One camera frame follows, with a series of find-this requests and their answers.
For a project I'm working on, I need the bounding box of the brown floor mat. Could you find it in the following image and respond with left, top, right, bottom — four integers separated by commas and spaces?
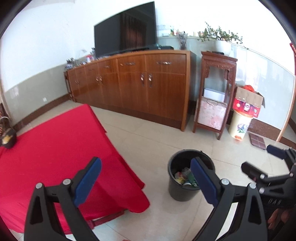
249, 133, 267, 150

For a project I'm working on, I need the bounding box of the cream floral bin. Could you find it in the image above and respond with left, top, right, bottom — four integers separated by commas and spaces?
229, 109, 253, 141

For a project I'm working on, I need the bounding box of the carved wooden stand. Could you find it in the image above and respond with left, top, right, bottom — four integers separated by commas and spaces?
193, 51, 238, 140

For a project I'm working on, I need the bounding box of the open cardboard box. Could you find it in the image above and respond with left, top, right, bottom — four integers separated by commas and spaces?
232, 85, 266, 118

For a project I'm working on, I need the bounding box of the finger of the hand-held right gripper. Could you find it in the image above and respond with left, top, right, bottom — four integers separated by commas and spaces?
241, 162, 293, 194
266, 144, 296, 166

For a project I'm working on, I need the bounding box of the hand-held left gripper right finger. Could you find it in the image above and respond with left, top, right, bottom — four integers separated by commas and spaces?
190, 158, 269, 241

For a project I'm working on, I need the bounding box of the black television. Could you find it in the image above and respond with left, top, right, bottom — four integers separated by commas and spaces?
94, 1, 156, 58

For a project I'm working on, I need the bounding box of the wooden sideboard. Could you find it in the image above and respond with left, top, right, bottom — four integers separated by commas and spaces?
63, 50, 197, 132

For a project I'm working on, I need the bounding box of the vase with dried branches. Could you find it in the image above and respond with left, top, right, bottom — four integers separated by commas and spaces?
177, 31, 188, 50

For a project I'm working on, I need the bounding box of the black iron kettle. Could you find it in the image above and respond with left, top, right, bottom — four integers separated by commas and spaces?
0, 116, 17, 149

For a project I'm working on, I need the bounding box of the white box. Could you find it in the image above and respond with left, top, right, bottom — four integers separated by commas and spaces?
203, 88, 226, 102

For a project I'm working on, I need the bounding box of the black soundbar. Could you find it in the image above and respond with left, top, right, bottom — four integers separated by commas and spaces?
148, 44, 174, 50

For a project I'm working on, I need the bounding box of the person's right hand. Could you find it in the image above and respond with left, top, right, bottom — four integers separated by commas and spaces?
268, 209, 286, 230

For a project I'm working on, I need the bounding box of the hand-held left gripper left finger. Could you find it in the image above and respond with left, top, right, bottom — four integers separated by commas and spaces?
24, 157, 102, 241

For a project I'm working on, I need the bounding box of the potted plant white pot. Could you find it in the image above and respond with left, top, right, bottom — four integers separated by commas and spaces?
198, 22, 249, 56

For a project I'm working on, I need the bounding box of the pink floral bag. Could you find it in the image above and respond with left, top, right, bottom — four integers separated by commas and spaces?
198, 97, 227, 130

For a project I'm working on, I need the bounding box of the black plastic bucket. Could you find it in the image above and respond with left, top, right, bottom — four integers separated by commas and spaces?
168, 149, 215, 202

